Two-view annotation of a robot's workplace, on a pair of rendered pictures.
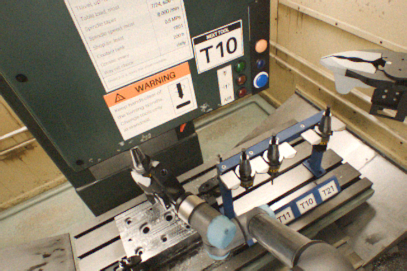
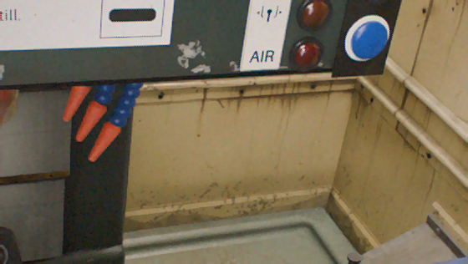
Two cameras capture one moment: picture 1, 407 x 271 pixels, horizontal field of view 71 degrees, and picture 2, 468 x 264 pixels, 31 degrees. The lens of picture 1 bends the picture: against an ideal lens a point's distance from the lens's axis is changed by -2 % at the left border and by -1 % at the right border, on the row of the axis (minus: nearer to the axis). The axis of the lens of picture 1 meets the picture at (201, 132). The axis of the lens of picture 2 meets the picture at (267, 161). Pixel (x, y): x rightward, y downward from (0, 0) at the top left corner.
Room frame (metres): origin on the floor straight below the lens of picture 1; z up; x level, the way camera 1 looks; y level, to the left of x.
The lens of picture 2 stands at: (-0.06, 0.01, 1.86)
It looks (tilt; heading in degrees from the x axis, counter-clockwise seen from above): 32 degrees down; 350
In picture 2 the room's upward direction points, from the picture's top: 10 degrees clockwise
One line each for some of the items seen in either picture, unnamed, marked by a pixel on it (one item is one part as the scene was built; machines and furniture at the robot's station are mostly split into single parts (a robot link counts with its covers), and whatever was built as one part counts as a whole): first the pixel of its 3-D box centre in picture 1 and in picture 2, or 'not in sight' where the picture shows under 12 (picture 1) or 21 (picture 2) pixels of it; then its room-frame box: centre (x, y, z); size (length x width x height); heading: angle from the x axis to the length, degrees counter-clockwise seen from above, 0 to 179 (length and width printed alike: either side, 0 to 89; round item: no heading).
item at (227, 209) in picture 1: (226, 196); not in sight; (0.61, -0.04, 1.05); 0.10 x 0.05 x 0.30; 19
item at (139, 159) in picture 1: (137, 154); not in sight; (0.60, 0.20, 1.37); 0.04 x 0.04 x 0.07
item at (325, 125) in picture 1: (325, 121); not in sight; (0.68, -0.43, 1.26); 0.04 x 0.04 x 0.07
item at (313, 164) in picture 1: (318, 145); not in sight; (0.75, -0.46, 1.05); 0.10 x 0.05 x 0.30; 19
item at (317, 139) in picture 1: (311, 137); not in sight; (0.66, -0.37, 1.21); 0.07 x 0.05 x 0.01; 19
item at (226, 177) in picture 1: (231, 180); not in sight; (0.55, -0.06, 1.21); 0.07 x 0.05 x 0.01; 19
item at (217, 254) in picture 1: (221, 238); not in sight; (0.38, 0.01, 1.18); 0.11 x 0.08 x 0.11; 105
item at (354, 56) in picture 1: (348, 69); not in sight; (0.41, -0.28, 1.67); 0.09 x 0.03 x 0.06; 49
